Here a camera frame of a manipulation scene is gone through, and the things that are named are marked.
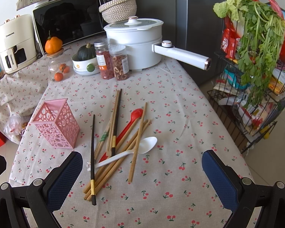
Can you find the black chopstick gold band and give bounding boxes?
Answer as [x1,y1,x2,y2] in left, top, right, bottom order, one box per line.
[111,89,122,156]
[90,114,97,206]

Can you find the pink perforated utensil holder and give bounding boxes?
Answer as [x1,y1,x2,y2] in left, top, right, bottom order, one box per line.
[31,98,80,149]

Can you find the white plastic spoon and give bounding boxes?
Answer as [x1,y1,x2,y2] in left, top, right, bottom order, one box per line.
[94,136,158,170]

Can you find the red plastic spoon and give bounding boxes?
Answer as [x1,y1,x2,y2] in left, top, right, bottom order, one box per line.
[98,108,144,163]

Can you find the clear plastic bag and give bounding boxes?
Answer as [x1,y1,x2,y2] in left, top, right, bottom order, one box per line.
[4,113,31,144]

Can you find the light chopstick green band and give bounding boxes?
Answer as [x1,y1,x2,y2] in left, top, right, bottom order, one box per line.
[94,121,112,161]

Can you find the glass jar with tangerines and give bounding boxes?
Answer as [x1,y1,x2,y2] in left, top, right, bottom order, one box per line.
[47,48,72,82]

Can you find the thin brown chopstick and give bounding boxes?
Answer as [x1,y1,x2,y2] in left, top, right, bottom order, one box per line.
[106,90,120,157]

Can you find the cherry print tablecloth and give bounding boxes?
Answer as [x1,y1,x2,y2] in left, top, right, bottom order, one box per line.
[0,34,259,228]

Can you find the cream air fryer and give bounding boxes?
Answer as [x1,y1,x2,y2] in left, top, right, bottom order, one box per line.
[0,14,37,74]

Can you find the orange citrus fruit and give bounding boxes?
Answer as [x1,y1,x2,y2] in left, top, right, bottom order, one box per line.
[45,32,63,54]

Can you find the white bowl green knob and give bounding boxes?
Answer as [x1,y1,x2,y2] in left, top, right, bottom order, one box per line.
[72,54,100,76]

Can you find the dark green squash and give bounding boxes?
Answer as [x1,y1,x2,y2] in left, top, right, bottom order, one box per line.
[77,43,96,61]

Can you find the jar of red dried fruit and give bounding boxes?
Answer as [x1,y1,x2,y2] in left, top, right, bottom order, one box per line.
[93,38,114,79]

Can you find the jar of dried slices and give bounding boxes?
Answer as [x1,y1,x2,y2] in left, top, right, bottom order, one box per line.
[108,44,130,81]

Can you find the black microwave oven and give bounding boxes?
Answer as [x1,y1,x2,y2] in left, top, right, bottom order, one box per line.
[33,0,112,54]

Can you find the green leafy vegetables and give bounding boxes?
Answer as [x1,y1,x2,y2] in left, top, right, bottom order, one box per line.
[212,0,285,107]

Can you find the white electric cooking pot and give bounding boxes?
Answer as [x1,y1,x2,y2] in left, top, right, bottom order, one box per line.
[104,16,211,70]

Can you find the grey refrigerator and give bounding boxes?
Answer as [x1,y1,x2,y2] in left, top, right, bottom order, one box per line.
[136,0,224,85]

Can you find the woven lidded basket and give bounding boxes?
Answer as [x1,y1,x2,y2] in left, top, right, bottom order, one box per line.
[99,0,137,24]

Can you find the black wire rack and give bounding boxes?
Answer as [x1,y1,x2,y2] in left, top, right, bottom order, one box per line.
[209,47,285,152]

